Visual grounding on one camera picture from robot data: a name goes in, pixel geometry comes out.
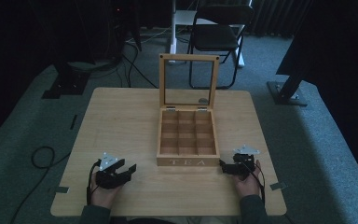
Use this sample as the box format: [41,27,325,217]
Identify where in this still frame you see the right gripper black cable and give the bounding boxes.
[241,161,267,209]

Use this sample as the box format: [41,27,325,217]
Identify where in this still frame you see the wooden tea box with lid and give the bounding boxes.
[156,53,221,167]

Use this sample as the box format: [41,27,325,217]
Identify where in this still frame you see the dark curtain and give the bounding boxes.
[251,0,313,39]

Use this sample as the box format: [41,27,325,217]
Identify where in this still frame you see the black folding chair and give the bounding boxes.
[187,4,255,91]

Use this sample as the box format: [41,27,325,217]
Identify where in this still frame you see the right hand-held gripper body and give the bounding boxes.
[232,144,261,181]

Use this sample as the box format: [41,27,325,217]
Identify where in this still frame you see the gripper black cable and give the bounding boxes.
[241,161,267,209]
[86,159,103,206]

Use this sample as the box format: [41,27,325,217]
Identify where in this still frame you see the black stand base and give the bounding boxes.
[41,61,91,100]
[267,73,309,107]

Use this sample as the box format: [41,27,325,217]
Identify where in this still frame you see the black floor cable loop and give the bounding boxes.
[9,146,73,224]

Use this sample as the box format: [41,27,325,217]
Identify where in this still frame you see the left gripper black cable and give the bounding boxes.
[86,159,103,206]

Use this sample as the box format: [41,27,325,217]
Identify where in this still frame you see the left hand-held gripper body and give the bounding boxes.
[95,151,132,189]

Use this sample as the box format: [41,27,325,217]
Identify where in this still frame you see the person's right hand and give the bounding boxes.
[231,160,262,198]

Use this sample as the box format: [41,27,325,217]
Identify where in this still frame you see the black floor cables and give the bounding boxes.
[117,29,160,90]

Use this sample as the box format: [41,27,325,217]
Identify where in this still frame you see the person's left hand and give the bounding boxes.
[89,179,124,210]

